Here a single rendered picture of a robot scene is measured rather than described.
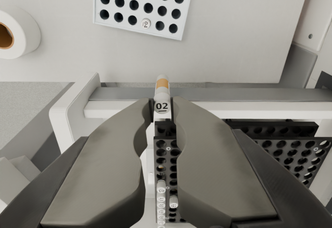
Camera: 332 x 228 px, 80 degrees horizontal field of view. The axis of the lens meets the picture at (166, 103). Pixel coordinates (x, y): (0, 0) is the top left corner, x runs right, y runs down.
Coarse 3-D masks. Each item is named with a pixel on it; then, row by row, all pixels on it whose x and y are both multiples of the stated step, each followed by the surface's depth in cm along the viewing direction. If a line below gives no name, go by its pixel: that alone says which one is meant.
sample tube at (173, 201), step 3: (174, 180) 32; (171, 189) 30; (174, 189) 30; (171, 195) 30; (174, 195) 29; (171, 198) 29; (174, 198) 29; (171, 201) 29; (174, 201) 29; (177, 201) 29; (171, 204) 29; (174, 204) 29; (177, 204) 29; (171, 207) 29; (174, 207) 29
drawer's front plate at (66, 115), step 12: (96, 72) 28; (84, 84) 24; (96, 84) 28; (72, 96) 21; (84, 96) 23; (60, 108) 19; (72, 108) 20; (60, 120) 19; (72, 120) 20; (84, 120) 24; (96, 120) 28; (60, 132) 20; (72, 132) 20; (84, 132) 24; (60, 144) 21
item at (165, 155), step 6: (156, 138) 24; (162, 138) 24; (156, 144) 25; (162, 144) 25; (156, 150) 25; (156, 156) 26; (162, 156) 26; (156, 162) 26; (162, 162) 26; (156, 168) 27; (162, 168) 27; (156, 174) 27; (156, 180) 28; (156, 186) 28; (156, 192) 29; (156, 198) 30; (156, 204) 30; (156, 210) 31; (156, 216) 32; (156, 222) 33
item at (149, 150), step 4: (148, 144) 33; (152, 144) 33; (148, 148) 32; (152, 148) 32; (148, 152) 32; (152, 152) 32; (148, 156) 33; (152, 156) 33; (148, 160) 33; (152, 160) 33; (148, 164) 33; (152, 164) 33; (148, 168) 34; (152, 168) 34; (148, 172) 34; (152, 172) 34; (148, 176) 35; (152, 176) 35; (148, 180) 35; (152, 180) 35; (148, 184) 36; (152, 184) 36; (148, 188) 37; (152, 188) 36; (148, 192) 37; (152, 192) 37
